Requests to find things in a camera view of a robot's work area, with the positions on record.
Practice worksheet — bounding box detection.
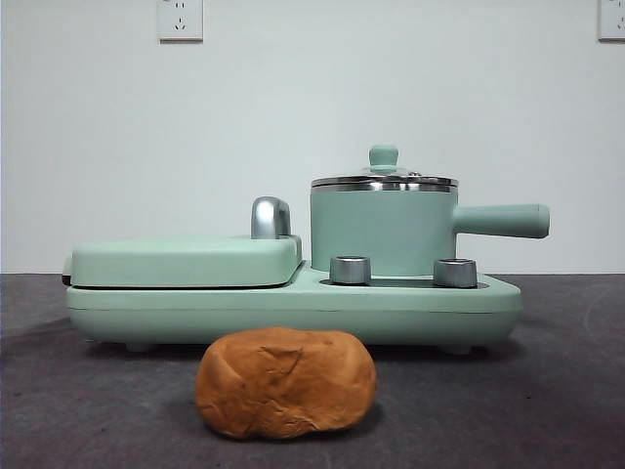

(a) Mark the glass pot lid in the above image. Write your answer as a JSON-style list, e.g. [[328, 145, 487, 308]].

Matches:
[[311, 144, 458, 191]]

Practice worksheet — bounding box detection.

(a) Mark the brown potato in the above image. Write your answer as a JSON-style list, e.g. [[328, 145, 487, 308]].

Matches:
[[194, 325, 378, 440]]

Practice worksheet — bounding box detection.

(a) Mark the silver control knob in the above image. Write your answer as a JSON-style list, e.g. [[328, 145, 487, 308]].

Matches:
[[433, 258, 479, 288], [329, 254, 371, 285]]

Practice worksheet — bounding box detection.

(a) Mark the mint green breakfast machine base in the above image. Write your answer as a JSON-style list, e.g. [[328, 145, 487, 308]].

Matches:
[[65, 260, 522, 354]]

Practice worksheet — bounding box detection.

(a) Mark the mint green griddle cover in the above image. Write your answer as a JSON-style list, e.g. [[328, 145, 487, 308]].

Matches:
[[62, 233, 305, 289]]

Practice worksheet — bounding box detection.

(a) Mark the chrome griddle cover handle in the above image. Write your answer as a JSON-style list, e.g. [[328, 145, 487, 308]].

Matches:
[[250, 195, 294, 240]]

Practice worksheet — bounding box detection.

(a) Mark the mint green pot with handle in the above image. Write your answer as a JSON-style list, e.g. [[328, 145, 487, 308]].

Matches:
[[309, 185, 552, 275]]

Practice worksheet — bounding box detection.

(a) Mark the white wall socket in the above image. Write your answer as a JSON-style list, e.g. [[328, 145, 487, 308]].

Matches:
[[156, 0, 204, 43], [598, 0, 625, 42]]

